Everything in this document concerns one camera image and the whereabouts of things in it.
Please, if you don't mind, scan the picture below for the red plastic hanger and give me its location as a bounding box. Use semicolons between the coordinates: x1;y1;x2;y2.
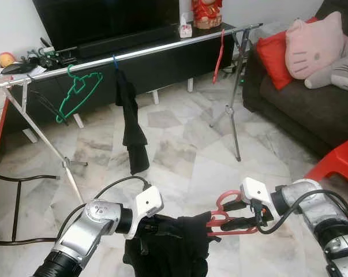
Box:
213;30;227;84
205;190;261;236

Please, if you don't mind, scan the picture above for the plain black shirt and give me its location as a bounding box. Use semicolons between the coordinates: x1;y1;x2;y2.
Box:
123;212;222;277

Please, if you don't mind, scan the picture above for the green hanger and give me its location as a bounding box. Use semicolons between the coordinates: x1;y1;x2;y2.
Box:
55;65;104;124

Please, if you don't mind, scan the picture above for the red plastic stool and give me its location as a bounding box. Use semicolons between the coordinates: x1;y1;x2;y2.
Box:
304;134;348;223

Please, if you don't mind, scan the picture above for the dark brown sofa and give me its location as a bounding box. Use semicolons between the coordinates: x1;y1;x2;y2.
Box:
242;0;348;159

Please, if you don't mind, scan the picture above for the black logo T-shirt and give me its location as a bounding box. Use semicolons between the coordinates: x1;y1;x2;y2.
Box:
115;68;151;175

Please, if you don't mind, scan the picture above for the red cushion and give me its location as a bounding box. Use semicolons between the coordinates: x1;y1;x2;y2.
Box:
255;16;319;91

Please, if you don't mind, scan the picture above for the grey white plush toy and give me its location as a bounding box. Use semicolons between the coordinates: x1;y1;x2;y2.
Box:
304;35;348;90

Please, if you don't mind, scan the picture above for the silver clothes rack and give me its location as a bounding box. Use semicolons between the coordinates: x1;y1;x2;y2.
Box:
0;23;264;204

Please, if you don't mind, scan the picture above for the pink cat face cushion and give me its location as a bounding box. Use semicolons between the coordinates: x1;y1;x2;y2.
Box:
285;10;346;80

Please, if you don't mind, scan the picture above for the white pink tissue box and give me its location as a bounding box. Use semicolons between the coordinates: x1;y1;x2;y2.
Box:
179;16;193;39

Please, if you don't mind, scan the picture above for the black soundbar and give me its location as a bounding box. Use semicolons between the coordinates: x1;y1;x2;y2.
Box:
76;28;180;59

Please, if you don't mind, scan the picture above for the red fortune god figurine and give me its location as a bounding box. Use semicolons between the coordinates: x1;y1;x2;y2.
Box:
191;0;223;29

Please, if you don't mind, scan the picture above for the white paper stack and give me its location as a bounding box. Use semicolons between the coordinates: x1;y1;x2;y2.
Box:
0;63;47;81

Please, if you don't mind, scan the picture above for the black television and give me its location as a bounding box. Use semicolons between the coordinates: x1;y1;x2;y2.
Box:
32;0;181;51

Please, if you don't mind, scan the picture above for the black pouch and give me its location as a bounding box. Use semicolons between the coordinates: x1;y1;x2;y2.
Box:
1;62;33;74

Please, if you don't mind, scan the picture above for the orange round toy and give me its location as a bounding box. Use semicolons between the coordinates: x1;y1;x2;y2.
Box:
0;52;16;68

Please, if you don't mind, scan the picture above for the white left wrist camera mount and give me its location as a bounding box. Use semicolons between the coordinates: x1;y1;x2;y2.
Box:
133;186;164;224

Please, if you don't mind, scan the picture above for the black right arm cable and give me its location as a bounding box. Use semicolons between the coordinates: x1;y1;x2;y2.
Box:
252;189;348;236

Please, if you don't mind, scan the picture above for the black wire hanger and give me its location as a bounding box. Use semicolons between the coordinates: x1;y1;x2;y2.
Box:
29;89;69;126

